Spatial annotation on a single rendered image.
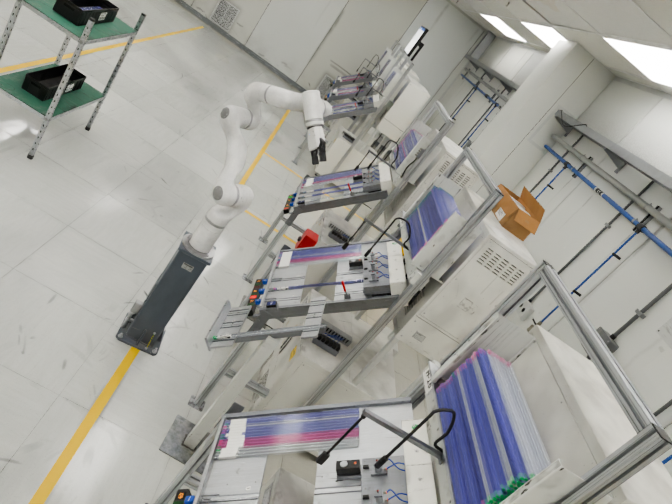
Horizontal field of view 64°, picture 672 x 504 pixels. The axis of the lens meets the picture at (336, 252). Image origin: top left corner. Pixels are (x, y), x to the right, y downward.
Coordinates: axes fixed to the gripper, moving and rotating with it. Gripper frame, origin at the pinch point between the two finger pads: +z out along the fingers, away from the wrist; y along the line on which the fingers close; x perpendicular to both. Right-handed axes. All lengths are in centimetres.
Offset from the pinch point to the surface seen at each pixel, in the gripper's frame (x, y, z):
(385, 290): 30, -6, 66
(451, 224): 50, 26, 36
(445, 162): 135, -90, -2
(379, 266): 35, -20, 55
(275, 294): -15, -46, 63
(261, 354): -37, -8, 84
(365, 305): 19, -10, 72
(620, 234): 238, -37, 64
